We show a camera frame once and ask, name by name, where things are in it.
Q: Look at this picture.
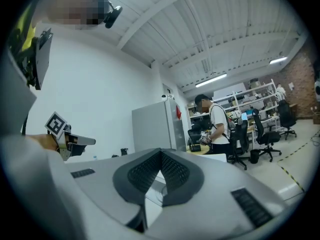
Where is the yellow wooden table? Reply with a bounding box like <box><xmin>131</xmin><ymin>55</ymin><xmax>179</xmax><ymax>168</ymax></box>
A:
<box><xmin>186</xmin><ymin>145</ymin><xmax>211</xmax><ymax>156</ymax></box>

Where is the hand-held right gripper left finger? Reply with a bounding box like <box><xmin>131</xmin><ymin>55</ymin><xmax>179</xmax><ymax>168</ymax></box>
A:
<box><xmin>65</xmin><ymin>147</ymin><xmax>162</xmax><ymax>234</ymax></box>

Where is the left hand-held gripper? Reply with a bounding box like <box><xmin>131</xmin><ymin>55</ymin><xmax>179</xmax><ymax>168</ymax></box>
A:
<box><xmin>44</xmin><ymin>111</ymin><xmax>97</xmax><ymax>162</ymax></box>

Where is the person's head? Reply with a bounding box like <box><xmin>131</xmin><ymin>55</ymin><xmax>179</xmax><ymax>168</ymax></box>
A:
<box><xmin>47</xmin><ymin>0</ymin><xmax>111</xmax><ymax>31</ymax></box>

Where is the black head-mounted camera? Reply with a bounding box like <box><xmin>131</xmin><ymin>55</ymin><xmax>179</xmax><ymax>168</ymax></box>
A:
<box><xmin>103</xmin><ymin>5</ymin><xmax>124</xmax><ymax>29</ymax></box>

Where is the person's left forearm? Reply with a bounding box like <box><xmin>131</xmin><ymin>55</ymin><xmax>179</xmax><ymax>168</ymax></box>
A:
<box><xmin>27</xmin><ymin>133</ymin><xmax>60</xmax><ymax>153</ymax></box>

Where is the black trash bin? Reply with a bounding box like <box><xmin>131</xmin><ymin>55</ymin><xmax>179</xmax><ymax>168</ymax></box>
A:
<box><xmin>249</xmin><ymin>148</ymin><xmax>261</xmax><ymax>164</ymax></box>

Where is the ceiling strip light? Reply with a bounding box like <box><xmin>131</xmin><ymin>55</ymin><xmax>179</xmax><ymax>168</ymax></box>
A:
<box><xmin>268</xmin><ymin>56</ymin><xmax>288</xmax><ymax>65</ymax></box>
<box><xmin>195</xmin><ymin>73</ymin><xmax>228</xmax><ymax>88</ymax></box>

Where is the black office chair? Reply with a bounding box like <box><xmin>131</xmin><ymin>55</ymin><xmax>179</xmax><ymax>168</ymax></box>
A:
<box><xmin>277</xmin><ymin>100</ymin><xmax>298</xmax><ymax>141</ymax></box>
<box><xmin>252</xmin><ymin>108</ymin><xmax>283</xmax><ymax>163</ymax></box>
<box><xmin>228</xmin><ymin>118</ymin><xmax>251</xmax><ymax>171</ymax></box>

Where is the grey cabinet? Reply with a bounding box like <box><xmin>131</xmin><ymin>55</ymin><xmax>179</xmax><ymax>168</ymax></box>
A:
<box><xmin>131</xmin><ymin>100</ymin><xmax>187</xmax><ymax>153</ymax></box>

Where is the white shelving rack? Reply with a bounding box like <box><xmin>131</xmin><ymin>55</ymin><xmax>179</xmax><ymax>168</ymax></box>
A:
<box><xmin>186</xmin><ymin>78</ymin><xmax>281</xmax><ymax>135</ymax></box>

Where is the black chest-mounted device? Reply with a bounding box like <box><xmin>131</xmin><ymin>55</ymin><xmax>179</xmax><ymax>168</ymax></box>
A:
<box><xmin>32</xmin><ymin>27</ymin><xmax>54</xmax><ymax>91</ymax></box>

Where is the person's yellow jacket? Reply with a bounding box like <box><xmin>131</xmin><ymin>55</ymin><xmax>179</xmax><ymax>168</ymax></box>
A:
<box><xmin>8</xmin><ymin>6</ymin><xmax>38</xmax><ymax>60</ymax></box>

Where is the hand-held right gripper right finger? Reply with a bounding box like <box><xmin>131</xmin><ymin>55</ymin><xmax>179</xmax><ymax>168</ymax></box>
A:
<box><xmin>145</xmin><ymin>147</ymin><xmax>290</xmax><ymax>240</ymax></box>

